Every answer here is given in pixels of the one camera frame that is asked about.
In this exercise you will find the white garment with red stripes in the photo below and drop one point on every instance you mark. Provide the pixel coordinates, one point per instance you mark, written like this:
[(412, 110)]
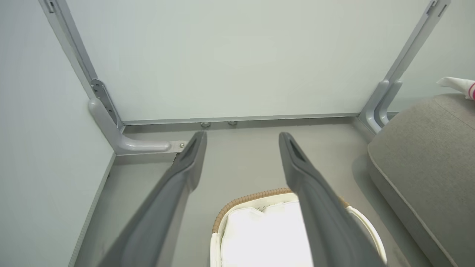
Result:
[(460, 86)]

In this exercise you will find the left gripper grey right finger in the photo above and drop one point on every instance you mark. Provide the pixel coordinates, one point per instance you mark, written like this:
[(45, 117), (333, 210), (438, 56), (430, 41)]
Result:
[(323, 215)]

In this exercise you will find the long grey partition foot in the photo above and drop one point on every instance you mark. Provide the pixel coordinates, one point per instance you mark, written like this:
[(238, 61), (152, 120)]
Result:
[(126, 142)]

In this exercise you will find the grey fabric sofa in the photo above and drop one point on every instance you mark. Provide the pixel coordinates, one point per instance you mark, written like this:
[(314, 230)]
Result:
[(430, 163)]

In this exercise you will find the grey partition bottom rail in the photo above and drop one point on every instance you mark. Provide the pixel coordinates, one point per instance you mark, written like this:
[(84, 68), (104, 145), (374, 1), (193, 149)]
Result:
[(259, 118)]

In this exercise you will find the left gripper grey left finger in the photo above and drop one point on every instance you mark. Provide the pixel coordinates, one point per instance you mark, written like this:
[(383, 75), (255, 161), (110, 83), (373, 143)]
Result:
[(163, 207)]

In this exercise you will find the grey double partition post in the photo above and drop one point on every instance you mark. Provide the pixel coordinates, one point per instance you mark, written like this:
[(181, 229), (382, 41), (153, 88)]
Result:
[(415, 44)]

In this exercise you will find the small round levelling foot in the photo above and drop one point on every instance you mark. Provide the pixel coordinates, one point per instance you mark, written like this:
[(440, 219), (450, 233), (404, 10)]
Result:
[(205, 124), (232, 122)]

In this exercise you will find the grey partition post with hinge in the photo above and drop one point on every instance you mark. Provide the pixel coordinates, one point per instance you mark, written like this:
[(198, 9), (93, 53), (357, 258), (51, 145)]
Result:
[(74, 44)]

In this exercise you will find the woven laundry basket white liner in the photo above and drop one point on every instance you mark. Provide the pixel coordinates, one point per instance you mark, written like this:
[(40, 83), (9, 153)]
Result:
[(259, 230)]

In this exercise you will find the short grey partition foot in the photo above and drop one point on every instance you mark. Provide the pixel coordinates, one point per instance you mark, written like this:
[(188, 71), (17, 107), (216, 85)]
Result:
[(389, 100), (371, 107)]

